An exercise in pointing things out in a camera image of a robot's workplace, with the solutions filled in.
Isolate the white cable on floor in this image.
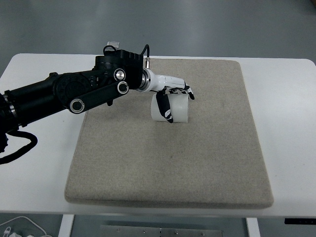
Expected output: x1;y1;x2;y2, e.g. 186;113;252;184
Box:
0;215;50;237

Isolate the beige fabric mat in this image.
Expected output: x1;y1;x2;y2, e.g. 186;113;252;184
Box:
65;59;274;209

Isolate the white table leg frame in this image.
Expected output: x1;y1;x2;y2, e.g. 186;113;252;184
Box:
58;214;75;237

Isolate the white paper cup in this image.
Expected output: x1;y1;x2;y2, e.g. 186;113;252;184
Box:
151;94;189;123

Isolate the black table control panel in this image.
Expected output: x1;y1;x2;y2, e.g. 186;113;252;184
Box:
284;218;316;225

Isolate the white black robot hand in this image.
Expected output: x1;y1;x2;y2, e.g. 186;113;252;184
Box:
138;69;195;123

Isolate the small silver floor box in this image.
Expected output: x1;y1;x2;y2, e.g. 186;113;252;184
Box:
107;41;119;49

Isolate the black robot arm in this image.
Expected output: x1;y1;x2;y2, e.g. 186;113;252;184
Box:
0;45;194;140

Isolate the black sleeved cable loop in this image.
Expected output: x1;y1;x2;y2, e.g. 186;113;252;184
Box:
0;130;39;165

